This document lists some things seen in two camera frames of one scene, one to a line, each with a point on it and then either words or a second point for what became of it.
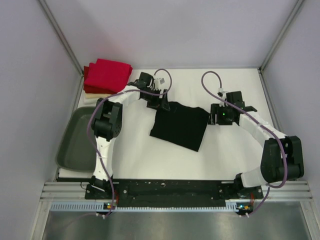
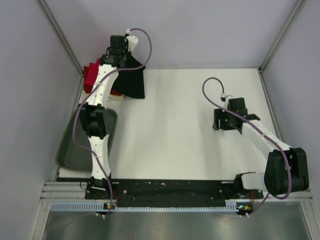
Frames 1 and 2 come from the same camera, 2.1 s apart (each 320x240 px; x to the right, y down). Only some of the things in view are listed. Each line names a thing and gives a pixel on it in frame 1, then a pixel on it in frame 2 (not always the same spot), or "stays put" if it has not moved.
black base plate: x=171 y=193 stays put
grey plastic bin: x=75 y=152 stays put
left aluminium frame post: x=61 y=36 stays put
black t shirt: x=182 y=125 → x=130 y=83
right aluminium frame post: x=281 y=34 stays put
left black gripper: x=157 y=102 → x=126 y=50
